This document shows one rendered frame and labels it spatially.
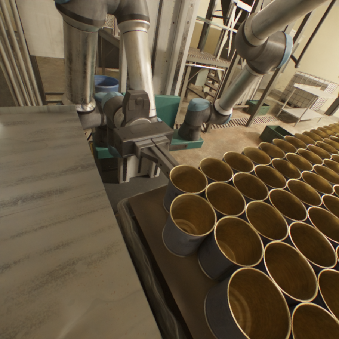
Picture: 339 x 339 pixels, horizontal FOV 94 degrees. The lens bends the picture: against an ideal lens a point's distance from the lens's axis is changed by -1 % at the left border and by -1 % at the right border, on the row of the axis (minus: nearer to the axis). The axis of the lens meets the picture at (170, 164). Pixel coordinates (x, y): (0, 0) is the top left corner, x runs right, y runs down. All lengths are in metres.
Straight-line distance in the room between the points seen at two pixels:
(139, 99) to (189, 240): 0.29
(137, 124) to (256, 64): 0.59
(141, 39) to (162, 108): 0.50
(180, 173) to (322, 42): 9.65
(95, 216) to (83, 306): 0.12
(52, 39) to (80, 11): 1.56
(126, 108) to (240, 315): 0.40
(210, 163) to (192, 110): 0.65
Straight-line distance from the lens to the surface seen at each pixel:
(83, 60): 0.61
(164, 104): 1.01
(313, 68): 9.71
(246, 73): 0.88
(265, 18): 0.67
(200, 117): 1.00
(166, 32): 1.01
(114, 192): 1.31
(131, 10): 0.60
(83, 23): 0.56
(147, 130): 0.38
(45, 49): 2.11
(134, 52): 0.59
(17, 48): 1.89
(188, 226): 0.32
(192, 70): 3.75
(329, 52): 9.67
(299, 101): 8.05
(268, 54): 0.81
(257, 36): 0.71
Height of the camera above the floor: 1.35
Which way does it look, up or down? 40 degrees down
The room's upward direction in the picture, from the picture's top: 16 degrees clockwise
